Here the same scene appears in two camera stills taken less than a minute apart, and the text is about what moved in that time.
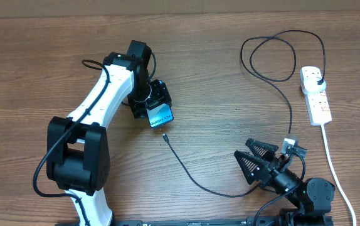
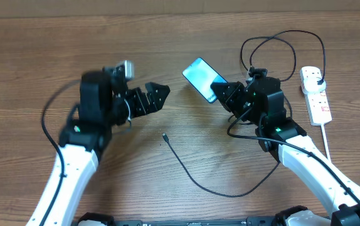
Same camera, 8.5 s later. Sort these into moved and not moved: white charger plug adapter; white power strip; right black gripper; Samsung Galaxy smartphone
Moved: right black gripper; Samsung Galaxy smartphone
Not moved: white power strip; white charger plug adapter
